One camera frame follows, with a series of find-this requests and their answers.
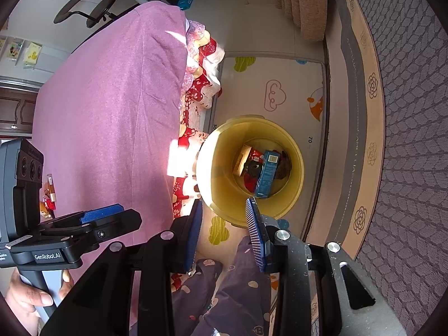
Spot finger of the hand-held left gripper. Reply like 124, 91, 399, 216
41, 204, 124, 228
42, 209, 142, 249

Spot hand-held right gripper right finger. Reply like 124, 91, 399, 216
245, 197, 408, 336

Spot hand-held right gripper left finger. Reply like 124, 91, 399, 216
40, 199, 204, 336

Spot small orange bottle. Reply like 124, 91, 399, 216
45, 173, 57, 202

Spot small red trinket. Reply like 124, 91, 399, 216
39, 191, 57, 218

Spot blue carton box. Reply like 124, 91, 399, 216
254, 150, 281, 198

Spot yellow plastic bin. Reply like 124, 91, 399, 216
195, 115, 305, 230

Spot gold cosmetics box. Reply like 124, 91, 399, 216
233, 144, 252, 177

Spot person's left hand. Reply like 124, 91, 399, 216
5, 269, 75, 335

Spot purple pajama pants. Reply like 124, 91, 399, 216
129, 236, 281, 336

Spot brown wooden door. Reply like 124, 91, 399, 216
0, 80, 41, 141

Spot pink bed sheet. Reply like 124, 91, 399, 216
31, 1, 191, 277

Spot yellow box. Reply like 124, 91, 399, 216
23, 42, 43, 65

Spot red floral bed skirt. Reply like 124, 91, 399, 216
168, 24, 226, 218

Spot cartoon play mat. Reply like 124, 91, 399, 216
171, 56, 330, 336

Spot grey patterned rug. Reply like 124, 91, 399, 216
304, 0, 448, 336

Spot black chair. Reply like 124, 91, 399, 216
53, 0, 120, 29

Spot white wall shelf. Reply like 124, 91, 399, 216
0, 35, 46, 75

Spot photo frame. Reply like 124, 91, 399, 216
8, 41, 23, 63

